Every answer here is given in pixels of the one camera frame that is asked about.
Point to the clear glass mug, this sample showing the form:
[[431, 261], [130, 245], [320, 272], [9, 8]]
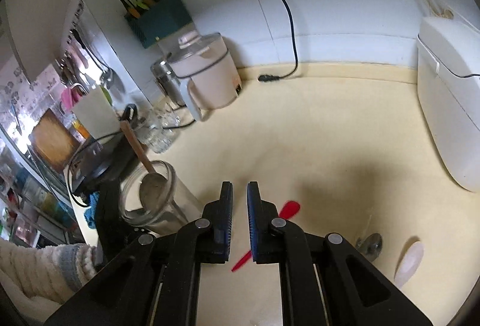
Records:
[[159, 131]]

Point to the pink hanging utensil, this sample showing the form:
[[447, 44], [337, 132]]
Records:
[[83, 52]]

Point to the wooden cutting board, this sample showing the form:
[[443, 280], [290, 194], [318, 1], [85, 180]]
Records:
[[52, 142]]

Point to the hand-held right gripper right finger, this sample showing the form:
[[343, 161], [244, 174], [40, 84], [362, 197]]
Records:
[[254, 221]]

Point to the person's left forearm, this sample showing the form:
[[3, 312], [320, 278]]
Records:
[[37, 266]]

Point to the teal wall utensil holder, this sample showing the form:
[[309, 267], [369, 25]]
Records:
[[161, 19]]

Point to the white cutting board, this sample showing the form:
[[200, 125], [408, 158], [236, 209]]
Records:
[[95, 112]]

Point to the hanging metal ladle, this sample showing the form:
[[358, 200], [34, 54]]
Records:
[[105, 75]]

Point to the blue knitted cloth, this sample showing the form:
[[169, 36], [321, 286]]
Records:
[[92, 213]]

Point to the orange bottle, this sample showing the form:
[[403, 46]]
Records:
[[80, 131]]

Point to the translucent plastic spoon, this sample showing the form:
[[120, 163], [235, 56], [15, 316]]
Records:
[[408, 262]]

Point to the red plastic spoon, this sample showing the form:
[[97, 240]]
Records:
[[290, 209]]

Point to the pink cloth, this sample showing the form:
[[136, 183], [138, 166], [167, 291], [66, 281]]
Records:
[[69, 97]]

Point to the beige electric cooking pot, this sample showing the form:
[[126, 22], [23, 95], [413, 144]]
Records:
[[210, 78]]

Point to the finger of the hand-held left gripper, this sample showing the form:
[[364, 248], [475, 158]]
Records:
[[108, 210]]

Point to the tall clear glass jar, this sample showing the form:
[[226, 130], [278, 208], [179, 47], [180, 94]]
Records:
[[176, 206]]

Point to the stainless steel canister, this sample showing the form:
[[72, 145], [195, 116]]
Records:
[[165, 86]]

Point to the small metal spoon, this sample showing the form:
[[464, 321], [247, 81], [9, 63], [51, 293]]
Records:
[[371, 241]]

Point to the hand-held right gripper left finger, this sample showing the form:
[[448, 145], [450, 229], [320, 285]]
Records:
[[225, 221]]

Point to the white rice cooker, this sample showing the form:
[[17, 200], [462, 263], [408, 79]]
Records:
[[450, 105]]

